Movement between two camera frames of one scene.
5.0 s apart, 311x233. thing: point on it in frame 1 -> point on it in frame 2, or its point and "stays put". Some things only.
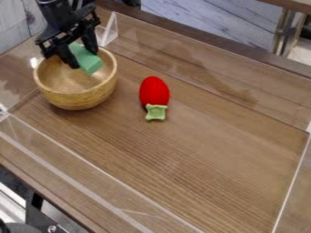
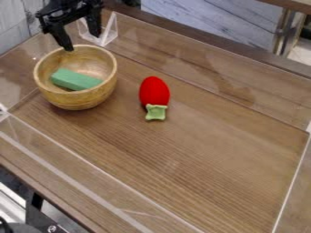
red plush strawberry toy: (155, 95) stays put
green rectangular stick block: (89, 61) -> (72, 80)
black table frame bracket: (35, 217) stays put
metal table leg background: (290, 33) stays put
